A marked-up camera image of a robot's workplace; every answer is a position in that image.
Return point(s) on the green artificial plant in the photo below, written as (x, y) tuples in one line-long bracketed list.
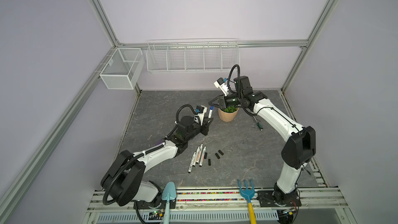
[(230, 109)]

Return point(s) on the pink faceted plant pot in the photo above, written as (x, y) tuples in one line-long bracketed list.
[(226, 117)]

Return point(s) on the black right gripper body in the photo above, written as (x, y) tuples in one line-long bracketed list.
[(232, 100)]

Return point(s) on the white wire basket long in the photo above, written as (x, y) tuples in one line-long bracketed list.
[(192, 55)]

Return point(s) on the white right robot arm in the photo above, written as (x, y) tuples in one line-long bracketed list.
[(300, 141)]

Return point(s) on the teal garden trowel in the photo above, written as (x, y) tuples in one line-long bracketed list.
[(169, 195)]

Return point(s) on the white marker pen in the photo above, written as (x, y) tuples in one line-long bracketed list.
[(196, 155), (199, 153), (190, 166), (202, 156)]

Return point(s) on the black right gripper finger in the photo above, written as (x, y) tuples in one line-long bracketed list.
[(216, 105), (219, 98)]

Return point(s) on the white mesh basket small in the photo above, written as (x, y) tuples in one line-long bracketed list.
[(123, 69)]

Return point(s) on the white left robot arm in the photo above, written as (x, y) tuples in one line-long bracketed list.
[(123, 182)]

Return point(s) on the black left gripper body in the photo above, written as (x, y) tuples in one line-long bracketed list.
[(203, 127)]

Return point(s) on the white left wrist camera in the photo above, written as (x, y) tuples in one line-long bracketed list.
[(200, 112)]

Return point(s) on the blue garden fork yellow handle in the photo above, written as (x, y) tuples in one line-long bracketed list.
[(248, 193)]

